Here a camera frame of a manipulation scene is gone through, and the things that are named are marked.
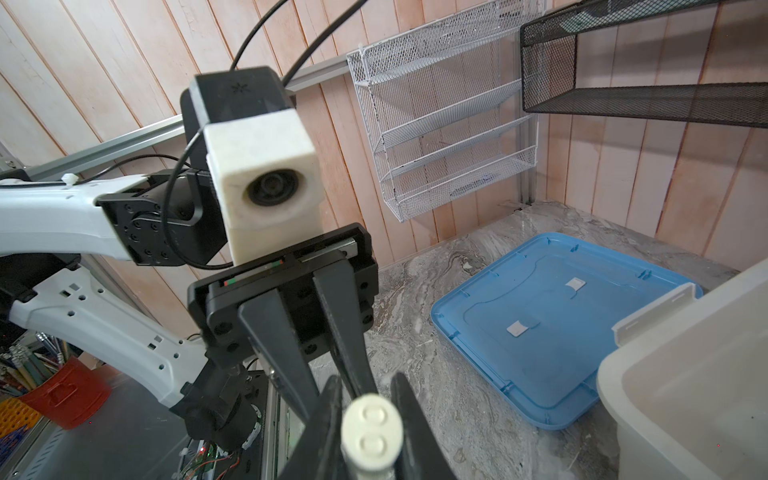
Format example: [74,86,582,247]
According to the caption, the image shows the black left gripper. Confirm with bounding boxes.
[187,223,379,423]

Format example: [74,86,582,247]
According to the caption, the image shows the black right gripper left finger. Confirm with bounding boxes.
[278,375,345,480]

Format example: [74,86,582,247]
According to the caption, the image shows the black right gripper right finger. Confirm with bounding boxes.
[390,372,457,480]

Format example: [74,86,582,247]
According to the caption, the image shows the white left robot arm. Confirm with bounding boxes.
[1,169,378,452]

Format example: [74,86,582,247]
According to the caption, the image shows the blue plastic bin lid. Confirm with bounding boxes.
[431,233,689,430]

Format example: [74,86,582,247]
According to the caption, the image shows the red plastic bin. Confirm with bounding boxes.
[19,357,112,430]

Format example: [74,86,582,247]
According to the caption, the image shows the white plastic storage bin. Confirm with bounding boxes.
[597,262,767,479]

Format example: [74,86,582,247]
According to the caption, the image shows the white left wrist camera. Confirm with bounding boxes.
[188,66,325,265]

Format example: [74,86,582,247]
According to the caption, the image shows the aluminium frame rail left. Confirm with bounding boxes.
[23,55,349,181]

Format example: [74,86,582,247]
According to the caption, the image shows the white wire mesh shelf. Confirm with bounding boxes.
[347,1,545,222]

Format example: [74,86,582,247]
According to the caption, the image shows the black wire mesh basket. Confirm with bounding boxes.
[520,1,767,128]

